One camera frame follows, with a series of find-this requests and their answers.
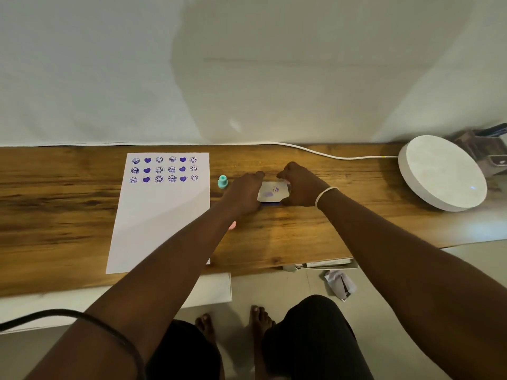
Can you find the person's left hand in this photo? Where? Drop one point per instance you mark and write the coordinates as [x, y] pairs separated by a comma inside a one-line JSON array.
[[243, 195]]

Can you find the person's right hand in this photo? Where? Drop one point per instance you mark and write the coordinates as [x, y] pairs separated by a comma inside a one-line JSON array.
[[305, 187]]

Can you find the teal stamp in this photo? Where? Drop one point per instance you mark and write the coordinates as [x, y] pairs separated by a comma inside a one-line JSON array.
[[223, 182]]

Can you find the white ink pad lid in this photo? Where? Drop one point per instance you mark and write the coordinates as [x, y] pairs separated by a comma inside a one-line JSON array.
[[271, 191]]

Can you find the purple ink pad base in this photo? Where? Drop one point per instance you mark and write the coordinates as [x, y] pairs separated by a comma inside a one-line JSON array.
[[271, 204]]

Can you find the pink stamp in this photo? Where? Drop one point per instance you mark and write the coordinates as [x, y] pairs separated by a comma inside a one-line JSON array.
[[232, 225]]

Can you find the white stamped paper sheet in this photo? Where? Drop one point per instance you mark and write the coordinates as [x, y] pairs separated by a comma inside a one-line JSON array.
[[158, 217]]

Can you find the person's right forearm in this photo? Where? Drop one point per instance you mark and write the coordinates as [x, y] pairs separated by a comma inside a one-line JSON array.
[[396, 273]]

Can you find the person's left forearm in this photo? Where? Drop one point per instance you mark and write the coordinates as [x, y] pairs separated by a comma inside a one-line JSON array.
[[158, 288]]

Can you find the crumpled white paper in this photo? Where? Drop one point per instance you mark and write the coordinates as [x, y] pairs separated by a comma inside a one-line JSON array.
[[340, 282]]

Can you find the white wristband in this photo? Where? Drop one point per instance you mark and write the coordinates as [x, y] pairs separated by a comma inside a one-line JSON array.
[[325, 192]]

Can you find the white round disc lamp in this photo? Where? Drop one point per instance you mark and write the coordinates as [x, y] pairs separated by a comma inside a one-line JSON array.
[[439, 174]]

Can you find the clear plastic container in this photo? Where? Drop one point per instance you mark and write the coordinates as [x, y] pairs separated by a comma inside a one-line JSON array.
[[483, 154]]

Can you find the wooden board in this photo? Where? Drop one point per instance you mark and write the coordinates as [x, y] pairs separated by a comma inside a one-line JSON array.
[[59, 217]]

